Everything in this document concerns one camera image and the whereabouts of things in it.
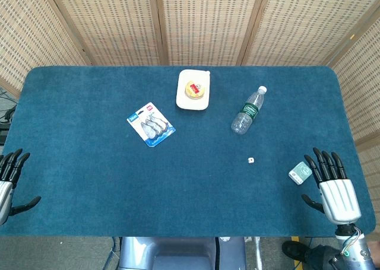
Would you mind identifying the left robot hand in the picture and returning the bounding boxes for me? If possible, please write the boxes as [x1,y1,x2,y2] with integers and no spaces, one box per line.
[0,148,42,225]

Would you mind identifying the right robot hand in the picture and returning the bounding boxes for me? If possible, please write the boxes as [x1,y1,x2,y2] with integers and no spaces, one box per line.
[301,147,362,225]

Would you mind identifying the small green white box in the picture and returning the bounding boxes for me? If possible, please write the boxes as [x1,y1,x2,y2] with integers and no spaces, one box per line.
[288,161,313,185]

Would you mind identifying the black shoe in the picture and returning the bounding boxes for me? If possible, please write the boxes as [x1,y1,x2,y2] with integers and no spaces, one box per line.
[281,240,311,262]

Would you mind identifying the clear plastic water bottle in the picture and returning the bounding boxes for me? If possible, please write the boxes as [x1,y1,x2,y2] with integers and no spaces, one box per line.
[230,85,267,135]

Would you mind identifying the blue hook blister pack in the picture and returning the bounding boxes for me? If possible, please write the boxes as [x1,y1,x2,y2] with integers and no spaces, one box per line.
[126,101,176,148]

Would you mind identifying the blue felt table mat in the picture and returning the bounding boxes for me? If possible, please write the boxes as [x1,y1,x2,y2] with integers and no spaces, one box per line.
[0,65,376,238]

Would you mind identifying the grey robot torso base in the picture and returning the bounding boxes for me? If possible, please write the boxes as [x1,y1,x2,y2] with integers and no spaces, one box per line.
[117,236,247,270]

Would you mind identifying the yellow round snack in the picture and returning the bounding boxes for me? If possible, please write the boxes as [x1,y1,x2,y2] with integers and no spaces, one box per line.
[185,80,207,100]

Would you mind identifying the white rectangular plate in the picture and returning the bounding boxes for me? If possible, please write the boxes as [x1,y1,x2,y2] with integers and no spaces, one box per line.
[175,69,212,112]

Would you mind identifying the woven bamboo folding screen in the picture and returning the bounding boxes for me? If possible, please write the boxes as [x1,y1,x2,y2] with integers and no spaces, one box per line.
[0,0,380,220]

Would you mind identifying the black cables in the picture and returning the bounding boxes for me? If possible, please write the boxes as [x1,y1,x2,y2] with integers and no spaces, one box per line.
[0,88,18,145]

